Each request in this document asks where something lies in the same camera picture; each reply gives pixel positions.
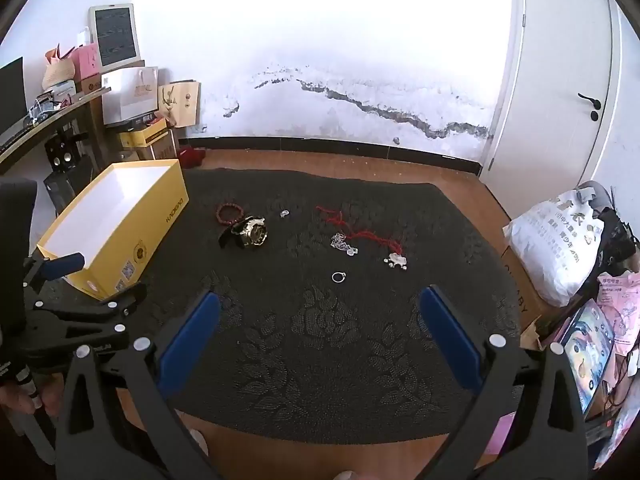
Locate white paper bag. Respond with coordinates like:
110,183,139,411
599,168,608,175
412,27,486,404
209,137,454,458
101,66,160,126

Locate black door handle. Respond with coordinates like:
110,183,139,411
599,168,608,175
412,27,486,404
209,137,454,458
577,92,604,122

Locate white framed writing tablet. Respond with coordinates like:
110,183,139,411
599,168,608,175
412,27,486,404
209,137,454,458
89,3,142,69

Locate silver chain necklace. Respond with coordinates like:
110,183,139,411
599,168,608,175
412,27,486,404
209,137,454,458
329,232,360,259

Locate tan cardboard carton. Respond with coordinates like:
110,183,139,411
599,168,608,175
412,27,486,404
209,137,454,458
149,130,181,161

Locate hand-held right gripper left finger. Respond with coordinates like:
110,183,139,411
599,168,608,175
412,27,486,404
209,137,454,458
55,291,221,480

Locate black box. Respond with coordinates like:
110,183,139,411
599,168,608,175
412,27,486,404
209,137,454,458
42,157,96,217

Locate pink box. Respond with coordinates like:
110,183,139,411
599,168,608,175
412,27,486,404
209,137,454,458
67,44,104,82

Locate dark floral mat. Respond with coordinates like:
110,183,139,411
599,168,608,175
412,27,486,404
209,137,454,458
107,169,523,446

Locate white door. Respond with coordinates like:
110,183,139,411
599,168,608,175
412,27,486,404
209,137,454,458
480,0,626,186

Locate red cord silver pendant necklace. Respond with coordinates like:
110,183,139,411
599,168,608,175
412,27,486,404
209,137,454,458
316,204,409,271

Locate white printed sack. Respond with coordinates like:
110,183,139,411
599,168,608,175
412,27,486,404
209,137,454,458
502,187,609,307

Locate gold and black wristwatch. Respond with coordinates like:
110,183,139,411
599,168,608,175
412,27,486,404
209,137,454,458
218,216,269,250

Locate brown cardboard box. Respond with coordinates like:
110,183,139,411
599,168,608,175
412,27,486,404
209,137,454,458
500,245,547,332

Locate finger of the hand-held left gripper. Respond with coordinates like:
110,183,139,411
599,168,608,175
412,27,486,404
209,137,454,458
22,282,149,361
22,253,87,302

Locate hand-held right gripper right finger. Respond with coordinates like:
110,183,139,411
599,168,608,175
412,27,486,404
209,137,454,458
419,285,594,480

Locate person's left hand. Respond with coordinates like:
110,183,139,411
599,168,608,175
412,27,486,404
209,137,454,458
0,377,63,418

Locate pink printed packet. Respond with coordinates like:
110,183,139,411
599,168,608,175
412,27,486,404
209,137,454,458
597,272,640,376

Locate brown paper bag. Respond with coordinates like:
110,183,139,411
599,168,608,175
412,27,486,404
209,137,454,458
158,81,201,128

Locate black speaker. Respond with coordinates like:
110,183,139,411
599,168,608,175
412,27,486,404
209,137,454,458
44,130,81,170

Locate red cloth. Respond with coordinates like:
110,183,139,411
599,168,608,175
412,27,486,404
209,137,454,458
178,146,207,170

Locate wooden desk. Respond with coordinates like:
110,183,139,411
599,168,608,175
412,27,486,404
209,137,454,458
0,86,112,177

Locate yellow cardboard box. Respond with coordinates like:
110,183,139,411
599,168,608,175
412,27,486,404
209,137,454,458
36,159,190,302

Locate black bag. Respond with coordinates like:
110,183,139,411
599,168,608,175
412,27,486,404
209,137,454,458
596,205,640,281

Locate yellow carton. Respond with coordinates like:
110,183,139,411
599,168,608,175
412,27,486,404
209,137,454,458
119,122,169,149

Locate red bead bracelet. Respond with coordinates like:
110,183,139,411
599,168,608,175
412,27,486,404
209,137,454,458
216,203,245,226

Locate colourful picture book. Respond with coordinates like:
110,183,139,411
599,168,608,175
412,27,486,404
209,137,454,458
559,299,617,416

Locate black monitor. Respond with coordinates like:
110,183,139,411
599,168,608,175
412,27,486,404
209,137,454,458
0,57,26,136

